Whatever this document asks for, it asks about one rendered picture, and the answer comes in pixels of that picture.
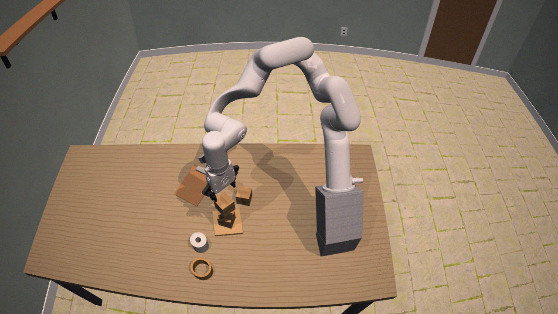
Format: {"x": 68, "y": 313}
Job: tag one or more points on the brown cube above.
{"x": 226, "y": 218}
{"x": 244, "y": 195}
{"x": 224, "y": 204}
{"x": 228, "y": 224}

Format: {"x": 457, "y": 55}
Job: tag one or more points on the tan square wooden board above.
{"x": 222, "y": 231}

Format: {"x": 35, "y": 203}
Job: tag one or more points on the grey cylinder with white top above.
{"x": 199, "y": 242}

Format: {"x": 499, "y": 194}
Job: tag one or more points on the brown clipboard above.
{"x": 192, "y": 186}

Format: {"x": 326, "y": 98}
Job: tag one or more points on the dark brown open cylinder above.
{"x": 200, "y": 261}

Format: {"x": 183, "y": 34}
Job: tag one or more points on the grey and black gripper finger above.
{"x": 207, "y": 192}
{"x": 236, "y": 168}

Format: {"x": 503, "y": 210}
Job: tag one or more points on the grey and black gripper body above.
{"x": 218, "y": 182}

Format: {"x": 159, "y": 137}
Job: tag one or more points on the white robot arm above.
{"x": 336, "y": 119}

